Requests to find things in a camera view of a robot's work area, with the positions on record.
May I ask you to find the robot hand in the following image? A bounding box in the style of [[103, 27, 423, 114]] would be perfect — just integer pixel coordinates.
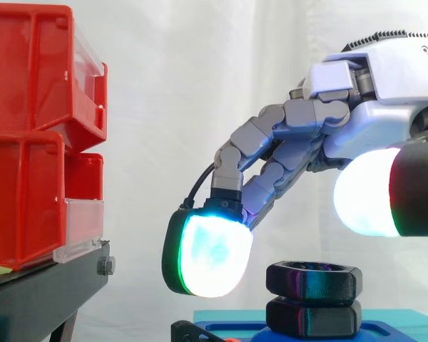
[[161, 29, 428, 299]]

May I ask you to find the turquoise plate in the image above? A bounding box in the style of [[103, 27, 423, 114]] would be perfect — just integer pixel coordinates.
[[193, 308, 428, 326]]

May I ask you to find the thin black cable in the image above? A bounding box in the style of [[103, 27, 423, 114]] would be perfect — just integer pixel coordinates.
[[178, 162, 215, 210]]

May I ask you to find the black stand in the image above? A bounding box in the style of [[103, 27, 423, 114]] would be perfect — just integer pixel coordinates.
[[0, 239, 116, 342]]

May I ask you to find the blue plate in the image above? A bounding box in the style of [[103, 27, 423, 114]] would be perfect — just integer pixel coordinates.
[[192, 319, 428, 342]]

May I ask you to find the red bin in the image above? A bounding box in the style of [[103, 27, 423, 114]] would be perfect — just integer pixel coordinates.
[[0, 4, 108, 152], [0, 130, 105, 271]]

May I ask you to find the black-and-orange clip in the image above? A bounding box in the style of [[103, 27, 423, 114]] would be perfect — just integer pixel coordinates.
[[170, 319, 236, 342]]

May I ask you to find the large black hex nut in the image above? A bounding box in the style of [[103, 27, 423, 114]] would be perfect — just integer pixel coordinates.
[[265, 260, 363, 307], [265, 296, 362, 338]]

